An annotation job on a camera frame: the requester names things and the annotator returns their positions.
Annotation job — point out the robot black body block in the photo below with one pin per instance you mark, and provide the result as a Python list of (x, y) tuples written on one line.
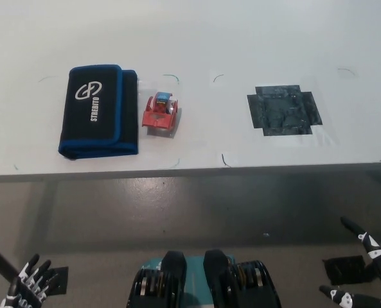
[(241, 285), (151, 285)]

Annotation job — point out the red toy car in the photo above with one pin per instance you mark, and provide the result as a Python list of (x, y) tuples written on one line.
[(159, 115)]

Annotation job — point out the robot left black body block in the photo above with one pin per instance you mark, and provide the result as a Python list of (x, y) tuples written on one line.
[(151, 285)]

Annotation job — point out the black tape patch on table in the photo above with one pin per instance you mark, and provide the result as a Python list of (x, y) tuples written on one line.
[(283, 112)]

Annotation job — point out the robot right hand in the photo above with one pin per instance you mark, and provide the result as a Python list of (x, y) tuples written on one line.
[(375, 253)]

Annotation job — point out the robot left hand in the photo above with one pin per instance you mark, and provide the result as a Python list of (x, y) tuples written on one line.
[(29, 282)]

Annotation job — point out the robot right black body block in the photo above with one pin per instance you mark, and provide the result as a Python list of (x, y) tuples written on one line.
[(241, 285)]

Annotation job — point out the black blue-trimmed fabric notebook case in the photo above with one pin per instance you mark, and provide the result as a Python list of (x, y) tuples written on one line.
[(97, 112)]

